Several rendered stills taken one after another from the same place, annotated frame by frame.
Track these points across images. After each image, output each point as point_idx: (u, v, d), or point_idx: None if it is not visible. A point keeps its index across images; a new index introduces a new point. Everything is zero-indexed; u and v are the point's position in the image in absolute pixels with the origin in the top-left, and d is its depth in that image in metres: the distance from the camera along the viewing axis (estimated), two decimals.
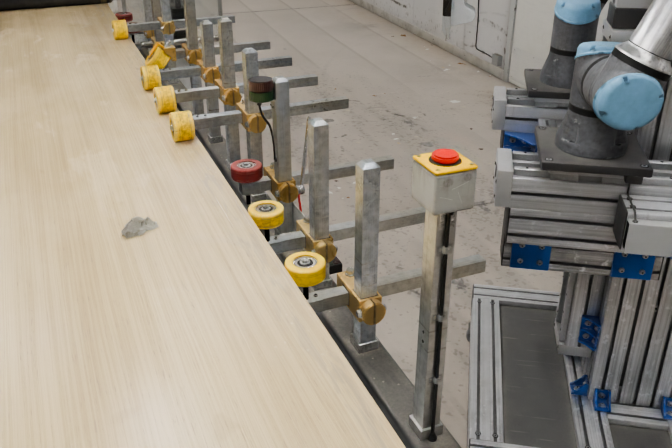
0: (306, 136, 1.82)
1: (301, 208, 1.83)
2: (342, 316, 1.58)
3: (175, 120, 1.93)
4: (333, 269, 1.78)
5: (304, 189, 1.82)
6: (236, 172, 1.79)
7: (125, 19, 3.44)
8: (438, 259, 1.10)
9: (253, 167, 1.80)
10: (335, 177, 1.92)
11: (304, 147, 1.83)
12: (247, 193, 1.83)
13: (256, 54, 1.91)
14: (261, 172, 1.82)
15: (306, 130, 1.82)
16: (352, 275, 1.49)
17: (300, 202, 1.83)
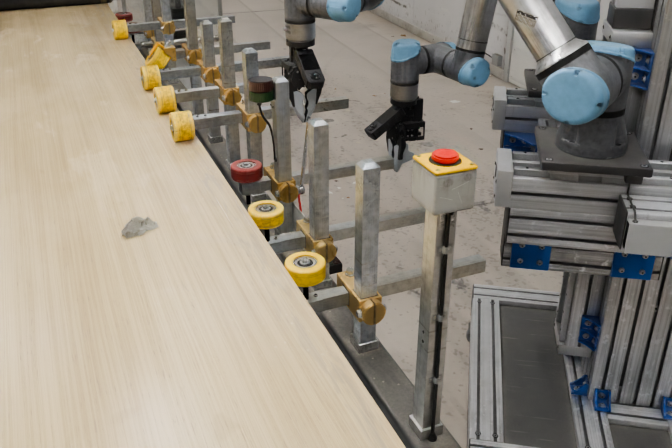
0: (306, 136, 1.82)
1: (301, 208, 1.83)
2: (342, 316, 1.58)
3: (175, 120, 1.93)
4: (333, 269, 1.78)
5: (304, 189, 1.82)
6: (236, 172, 1.79)
7: (125, 19, 3.44)
8: (438, 259, 1.10)
9: (253, 167, 1.80)
10: (335, 177, 1.92)
11: (304, 147, 1.83)
12: (247, 193, 1.83)
13: (256, 54, 1.91)
14: (261, 172, 1.82)
15: (306, 130, 1.82)
16: (352, 275, 1.49)
17: (300, 202, 1.83)
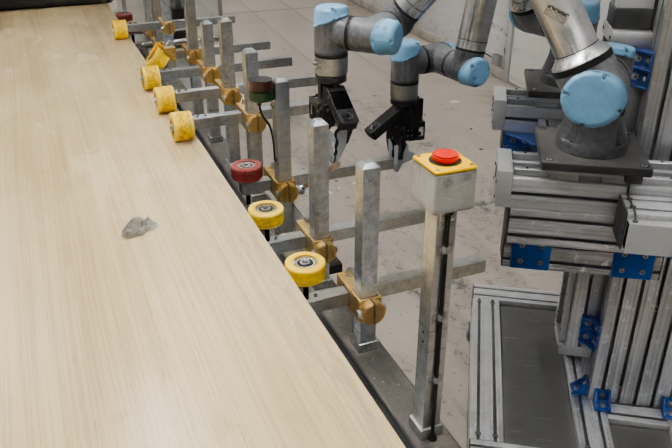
0: None
1: None
2: (342, 316, 1.58)
3: (175, 120, 1.93)
4: (333, 269, 1.78)
5: (304, 193, 1.83)
6: (236, 172, 1.79)
7: (125, 19, 3.44)
8: (438, 259, 1.10)
9: (253, 167, 1.80)
10: (335, 177, 1.92)
11: None
12: (247, 193, 1.83)
13: (256, 54, 1.91)
14: (261, 172, 1.82)
15: (330, 168, 1.71)
16: (352, 275, 1.49)
17: None
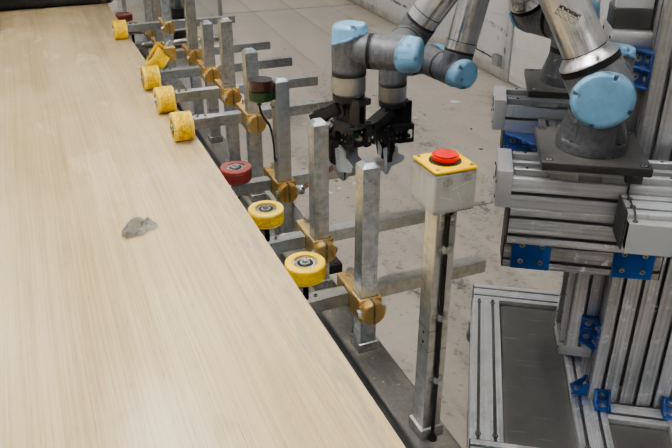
0: None
1: None
2: (342, 316, 1.58)
3: (175, 120, 1.93)
4: (333, 269, 1.78)
5: (304, 193, 1.83)
6: (225, 174, 1.78)
7: (125, 19, 3.44)
8: (438, 259, 1.10)
9: (242, 169, 1.79)
10: None
11: None
12: (236, 195, 1.82)
13: (256, 54, 1.91)
14: (250, 174, 1.81)
15: (330, 168, 1.71)
16: (352, 275, 1.49)
17: None
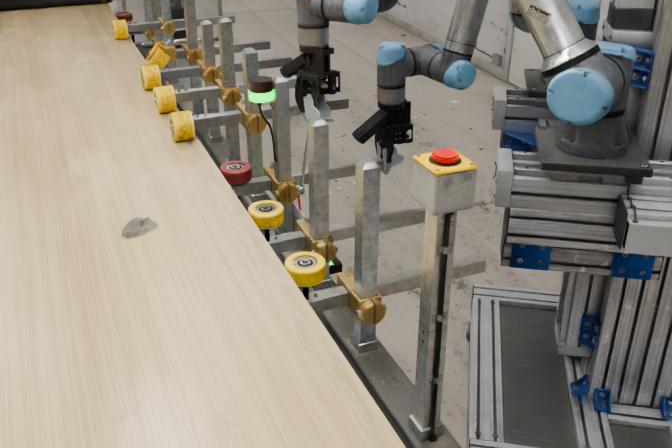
0: (308, 136, 1.81)
1: (300, 208, 1.83)
2: (342, 316, 1.58)
3: (175, 120, 1.93)
4: (333, 269, 1.78)
5: (304, 189, 1.82)
6: (225, 174, 1.78)
7: (125, 19, 3.44)
8: (438, 259, 1.10)
9: (242, 169, 1.79)
10: None
11: (305, 147, 1.82)
12: (235, 195, 1.82)
13: (256, 54, 1.91)
14: (250, 174, 1.81)
15: (308, 130, 1.81)
16: (352, 275, 1.49)
17: (300, 202, 1.83)
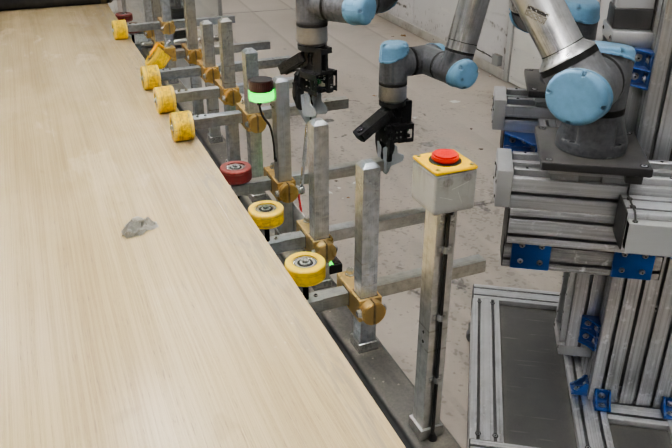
0: (305, 136, 1.82)
1: (301, 208, 1.83)
2: (342, 316, 1.58)
3: (175, 120, 1.93)
4: (333, 269, 1.78)
5: (304, 189, 1.82)
6: (225, 174, 1.78)
7: (125, 19, 3.44)
8: (438, 259, 1.10)
9: (242, 169, 1.79)
10: None
11: (303, 147, 1.83)
12: (235, 195, 1.82)
13: (256, 54, 1.91)
14: (250, 174, 1.81)
15: (305, 130, 1.83)
16: (352, 275, 1.49)
17: (300, 202, 1.82)
